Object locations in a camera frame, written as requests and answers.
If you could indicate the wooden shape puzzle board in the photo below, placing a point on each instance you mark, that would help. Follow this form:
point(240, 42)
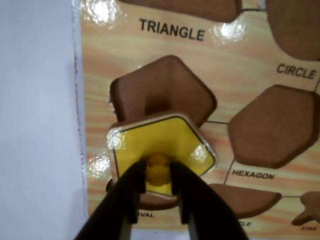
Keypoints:
point(250, 62)

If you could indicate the yellow pentagon puzzle piece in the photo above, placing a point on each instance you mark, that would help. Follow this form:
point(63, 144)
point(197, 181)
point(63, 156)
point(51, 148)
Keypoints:
point(162, 137)

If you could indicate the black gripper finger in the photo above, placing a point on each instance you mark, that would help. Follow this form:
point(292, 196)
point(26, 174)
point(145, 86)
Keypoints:
point(205, 207)
point(120, 200)

